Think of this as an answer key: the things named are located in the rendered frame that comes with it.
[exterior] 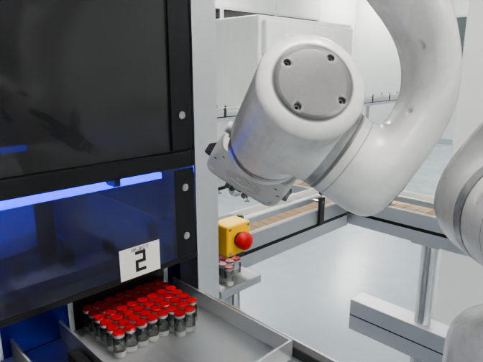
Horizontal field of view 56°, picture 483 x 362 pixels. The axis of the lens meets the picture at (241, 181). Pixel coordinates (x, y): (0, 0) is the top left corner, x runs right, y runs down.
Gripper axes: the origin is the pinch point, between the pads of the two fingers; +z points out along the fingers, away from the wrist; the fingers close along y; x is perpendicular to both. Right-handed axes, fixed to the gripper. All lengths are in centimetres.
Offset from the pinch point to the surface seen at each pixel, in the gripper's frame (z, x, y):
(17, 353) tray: 24.6, -38.6, -16.4
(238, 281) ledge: 46.7, -7.7, 12.9
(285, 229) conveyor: 67, 14, 20
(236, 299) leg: 69, -10, 18
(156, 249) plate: 27.6, -12.3, -6.4
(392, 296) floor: 207, 48, 122
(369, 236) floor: 294, 102, 122
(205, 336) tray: 27.8, -21.1, 10.0
